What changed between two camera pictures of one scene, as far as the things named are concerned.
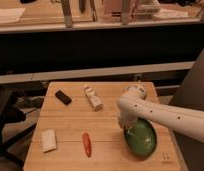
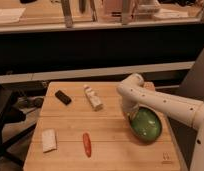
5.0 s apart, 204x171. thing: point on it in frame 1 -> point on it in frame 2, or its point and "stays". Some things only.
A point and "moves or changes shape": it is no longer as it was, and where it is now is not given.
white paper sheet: (9, 15) stays
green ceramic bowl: (141, 138) moves or changes shape
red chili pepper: (87, 144) stays
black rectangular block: (63, 97) stays
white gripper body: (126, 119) -> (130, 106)
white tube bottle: (93, 98) stays
